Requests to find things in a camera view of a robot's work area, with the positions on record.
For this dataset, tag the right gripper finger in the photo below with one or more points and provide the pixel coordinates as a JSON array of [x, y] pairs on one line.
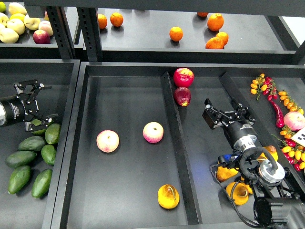
[[214, 117], [242, 112]]

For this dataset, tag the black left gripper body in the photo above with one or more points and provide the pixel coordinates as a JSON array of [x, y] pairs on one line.
[[14, 110]]

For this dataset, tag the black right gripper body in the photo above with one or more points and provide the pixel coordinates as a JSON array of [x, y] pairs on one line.
[[240, 135]]

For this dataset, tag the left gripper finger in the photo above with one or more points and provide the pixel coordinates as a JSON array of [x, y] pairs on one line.
[[29, 97], [45, 120]]

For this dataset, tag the dark green avocado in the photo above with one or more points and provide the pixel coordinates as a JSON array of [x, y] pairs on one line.
[[33, 143]]

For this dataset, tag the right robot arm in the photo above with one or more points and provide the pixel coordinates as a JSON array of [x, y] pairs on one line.
[[275, 206]]

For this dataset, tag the green avocado top of pile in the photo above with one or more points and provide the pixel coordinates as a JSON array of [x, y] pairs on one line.
[[37, 127]]

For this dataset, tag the green avocado of pile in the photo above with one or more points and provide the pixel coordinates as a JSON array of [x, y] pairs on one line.
[[37, 127], [52, 134]]

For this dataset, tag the green avocado right of pile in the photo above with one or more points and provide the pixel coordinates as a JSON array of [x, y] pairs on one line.
[[52, 134]]

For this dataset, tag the dark avocado left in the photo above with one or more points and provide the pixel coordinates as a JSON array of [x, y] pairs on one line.
[[20, 158]]

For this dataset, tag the cherry tomato bunch top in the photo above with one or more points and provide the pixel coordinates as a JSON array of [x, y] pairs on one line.
[[263, 85]]

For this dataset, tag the cherry tomato bunch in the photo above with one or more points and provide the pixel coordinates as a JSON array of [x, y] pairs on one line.
[[263, 85], [293, 151]]

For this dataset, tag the red chili pepper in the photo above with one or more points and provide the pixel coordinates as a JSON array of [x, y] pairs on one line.
[[278, 114]]

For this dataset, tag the dark red apple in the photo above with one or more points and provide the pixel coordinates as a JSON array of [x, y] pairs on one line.
[[182, 96]]

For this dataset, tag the red apple on left shelf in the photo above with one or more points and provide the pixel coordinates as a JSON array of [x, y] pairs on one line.
[[41, 37]]

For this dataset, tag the bright red apple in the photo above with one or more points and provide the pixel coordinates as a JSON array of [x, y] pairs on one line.
[[183, 77]]

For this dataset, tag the pink apple right bin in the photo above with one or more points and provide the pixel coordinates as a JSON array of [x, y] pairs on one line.
[[294, 120]]

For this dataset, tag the pale yellow apple front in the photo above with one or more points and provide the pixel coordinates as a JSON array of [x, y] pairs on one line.
[[8, 35]]

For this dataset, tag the cherry tomato bunch bottom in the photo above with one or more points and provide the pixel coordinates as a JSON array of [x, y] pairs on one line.
[[293, 151]]

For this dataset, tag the white marker tag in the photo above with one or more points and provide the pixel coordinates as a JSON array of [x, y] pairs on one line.
[[299, 137]]

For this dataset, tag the pale pink peach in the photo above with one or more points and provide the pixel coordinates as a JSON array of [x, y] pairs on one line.
[[46, 26]]

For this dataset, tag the pale yellow apple with stem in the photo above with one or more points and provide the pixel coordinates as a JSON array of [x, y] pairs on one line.
[[31, 23]]

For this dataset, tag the pale yellow apple middle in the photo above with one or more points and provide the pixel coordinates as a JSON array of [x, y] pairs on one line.
[[17, 25]]

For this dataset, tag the pink apple center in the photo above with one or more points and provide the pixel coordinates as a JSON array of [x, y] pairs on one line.
[[153, 132]]

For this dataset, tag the pink apple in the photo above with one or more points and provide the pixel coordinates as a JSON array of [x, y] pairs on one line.
[[153, 132], [107, 141]]

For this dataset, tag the orange on shelf front right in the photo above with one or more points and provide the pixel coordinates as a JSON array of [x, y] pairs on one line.
[[214, 43]]

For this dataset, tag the orange on shelf right small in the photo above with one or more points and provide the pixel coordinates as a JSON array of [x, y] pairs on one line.
[[223, 36]]

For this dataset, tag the pink apple left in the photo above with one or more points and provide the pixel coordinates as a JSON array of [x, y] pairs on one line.
[[107, 141]]

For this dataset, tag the black left tray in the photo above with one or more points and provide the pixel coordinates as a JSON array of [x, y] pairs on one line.
[[21, 210]]

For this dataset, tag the black tray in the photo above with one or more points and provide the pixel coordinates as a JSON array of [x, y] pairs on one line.
[[21, 210], [118, 190]]

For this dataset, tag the black center tray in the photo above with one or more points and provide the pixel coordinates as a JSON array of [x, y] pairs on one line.
[[118, 190]]

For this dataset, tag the orange on shelf center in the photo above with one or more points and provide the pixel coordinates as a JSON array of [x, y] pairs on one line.
[[176, 34]]

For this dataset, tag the orange on shelf far left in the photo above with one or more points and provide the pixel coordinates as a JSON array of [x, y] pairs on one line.
[[102, 21]]

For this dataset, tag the large orange on shelf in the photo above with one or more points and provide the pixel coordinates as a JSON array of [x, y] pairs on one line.
[[215, 22]]

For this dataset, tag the orange on shelf back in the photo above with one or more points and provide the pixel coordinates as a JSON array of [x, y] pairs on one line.
[[202, 14]]

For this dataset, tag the black shelf post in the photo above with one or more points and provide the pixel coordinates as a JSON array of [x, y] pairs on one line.
[[88, 19]]

